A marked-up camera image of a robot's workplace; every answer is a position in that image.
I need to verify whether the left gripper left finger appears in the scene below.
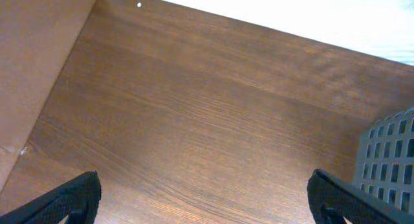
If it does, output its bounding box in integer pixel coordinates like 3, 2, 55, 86
1, 171, 102, 224

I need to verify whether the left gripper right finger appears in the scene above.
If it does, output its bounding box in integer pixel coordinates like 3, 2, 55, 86
307, 169, 413, 224

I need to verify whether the grey plastic slotted basket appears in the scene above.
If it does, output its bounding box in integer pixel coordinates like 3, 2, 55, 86
352, 108, 413, 214

